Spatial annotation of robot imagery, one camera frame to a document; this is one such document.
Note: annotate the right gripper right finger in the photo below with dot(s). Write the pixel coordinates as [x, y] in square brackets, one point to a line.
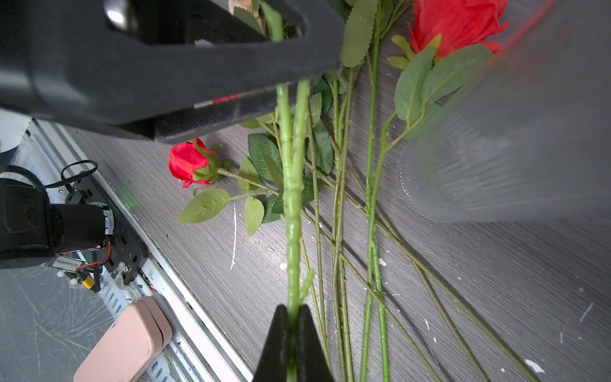
[311, 364]

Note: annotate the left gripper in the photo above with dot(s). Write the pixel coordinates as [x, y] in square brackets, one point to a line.
[167, 71]

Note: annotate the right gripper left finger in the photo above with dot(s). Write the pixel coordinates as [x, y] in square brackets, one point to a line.
[274, 359]

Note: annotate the clear glass vase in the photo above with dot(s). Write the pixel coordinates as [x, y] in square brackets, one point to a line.
[529, 137]

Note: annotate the red rose lower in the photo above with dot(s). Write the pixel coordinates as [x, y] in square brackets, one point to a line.
[216, 186]

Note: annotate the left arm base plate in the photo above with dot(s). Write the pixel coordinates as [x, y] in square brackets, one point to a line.
[123, 252]

